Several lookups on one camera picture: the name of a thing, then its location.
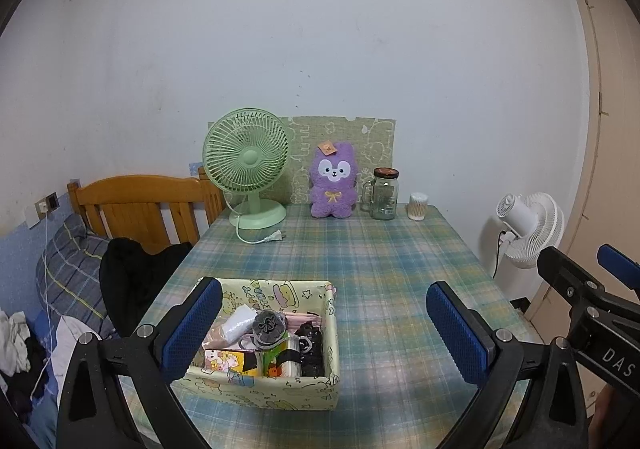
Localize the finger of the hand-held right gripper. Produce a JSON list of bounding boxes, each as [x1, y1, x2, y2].
[[597, 244, 640, 291], [537, 246, 606, 310]]

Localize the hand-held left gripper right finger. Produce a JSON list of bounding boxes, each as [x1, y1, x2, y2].
[[426, 281, 587, 449]]

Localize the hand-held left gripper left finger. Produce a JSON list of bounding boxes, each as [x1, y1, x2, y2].
[[56, 277, 223, 449]]

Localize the grey socks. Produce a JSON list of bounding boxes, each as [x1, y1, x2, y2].
[[250, 310, 291, 349]]

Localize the green snack packet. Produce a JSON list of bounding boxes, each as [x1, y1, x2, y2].
[[262, 346, 293, 378]]

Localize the yellow cartoon storage box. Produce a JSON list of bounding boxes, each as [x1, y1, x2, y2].
[[172, 277, 341, 411]]

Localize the person's right forearm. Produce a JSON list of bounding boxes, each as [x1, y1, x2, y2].
[[592, 386, 621, 435]]

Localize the white standing fan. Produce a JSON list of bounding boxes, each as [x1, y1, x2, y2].
[[480, 192, 566, 277]]

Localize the black jacket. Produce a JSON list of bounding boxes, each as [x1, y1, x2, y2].
[[99, 237, 193, 337]]

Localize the white garment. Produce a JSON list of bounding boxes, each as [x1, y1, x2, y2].
[[50, 314, 106, 392]]

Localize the cotton swab container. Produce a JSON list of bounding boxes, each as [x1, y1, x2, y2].
[[408, 192, 429, 221]]

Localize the grey plaid pillow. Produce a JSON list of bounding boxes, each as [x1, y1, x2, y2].
[[35, 214, 118, 337]]

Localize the wooden bed headboard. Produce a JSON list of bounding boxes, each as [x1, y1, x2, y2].
[[67, 166, 226, 255]]

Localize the beige door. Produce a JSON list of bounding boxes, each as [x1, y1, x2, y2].
[[527, 0, 640, 330]]

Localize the glass jar mug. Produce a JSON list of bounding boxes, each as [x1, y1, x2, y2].
[[359, 168, 400, 221]]

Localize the dark garment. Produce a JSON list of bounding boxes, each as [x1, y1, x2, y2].
[[10, 336, 51, 422]]

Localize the white clothes pile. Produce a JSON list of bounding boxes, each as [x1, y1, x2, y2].
[[0, 310, 33, 377]]

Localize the green desk fan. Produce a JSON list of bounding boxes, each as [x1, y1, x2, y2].
[[202, 106, 291, 245]]

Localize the purple plush toy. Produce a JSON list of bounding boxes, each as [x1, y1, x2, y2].
[[307, 140, 358, 220]]

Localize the green patterned board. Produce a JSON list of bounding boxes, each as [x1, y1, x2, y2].
[[277, 116, 397, 205]]

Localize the black fan cable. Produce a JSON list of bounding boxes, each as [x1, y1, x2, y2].
[[492, 229, 507, 278]]

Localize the white charging cable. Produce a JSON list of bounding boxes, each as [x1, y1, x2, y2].
[[30, 212, 108, 400]]

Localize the wall power socket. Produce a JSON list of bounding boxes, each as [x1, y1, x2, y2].
[[34, 192, 61, 222]]

